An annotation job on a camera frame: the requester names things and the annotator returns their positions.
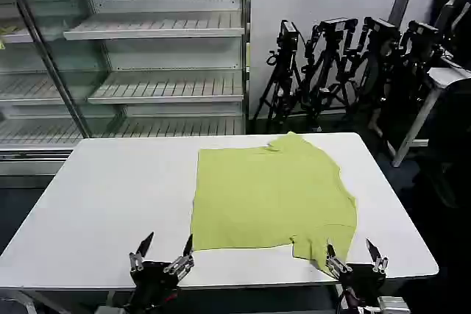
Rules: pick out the white desk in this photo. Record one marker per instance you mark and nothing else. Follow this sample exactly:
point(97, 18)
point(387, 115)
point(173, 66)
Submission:
point(447, 76)

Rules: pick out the empty white shelf unit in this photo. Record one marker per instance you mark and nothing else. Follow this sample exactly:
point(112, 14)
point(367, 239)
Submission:
point(165, 53)

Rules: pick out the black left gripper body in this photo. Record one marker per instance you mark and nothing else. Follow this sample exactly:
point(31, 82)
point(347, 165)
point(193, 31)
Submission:
point(151, 277)

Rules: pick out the yellow-green shirt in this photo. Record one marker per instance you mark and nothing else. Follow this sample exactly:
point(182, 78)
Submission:
point(272, 196)

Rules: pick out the black office chair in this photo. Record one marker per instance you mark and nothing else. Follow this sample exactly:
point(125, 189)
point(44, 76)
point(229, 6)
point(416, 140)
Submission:
point(452, 137)

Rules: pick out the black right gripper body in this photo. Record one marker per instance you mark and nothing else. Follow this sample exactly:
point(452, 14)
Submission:
point(362, 279)

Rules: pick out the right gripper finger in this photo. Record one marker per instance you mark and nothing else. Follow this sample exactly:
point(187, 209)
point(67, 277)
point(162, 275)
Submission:
point(377, 257)
point(336, 260)

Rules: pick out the glass-door shelf cabinet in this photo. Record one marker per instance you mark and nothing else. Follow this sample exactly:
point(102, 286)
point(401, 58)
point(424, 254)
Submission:
point(33, 64)

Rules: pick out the black computer monitor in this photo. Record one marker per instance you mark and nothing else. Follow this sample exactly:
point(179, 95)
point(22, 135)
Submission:
point(450, 16)

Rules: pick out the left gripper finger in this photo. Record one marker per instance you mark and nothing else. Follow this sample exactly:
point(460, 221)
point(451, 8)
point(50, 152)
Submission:
point(183, 259)
point(141, 249)

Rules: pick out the black tripod with camera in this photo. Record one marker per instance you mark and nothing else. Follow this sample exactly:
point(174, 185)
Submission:
point(283, 67)
point(327, 64)
point(379, 53)
point(419, 45)

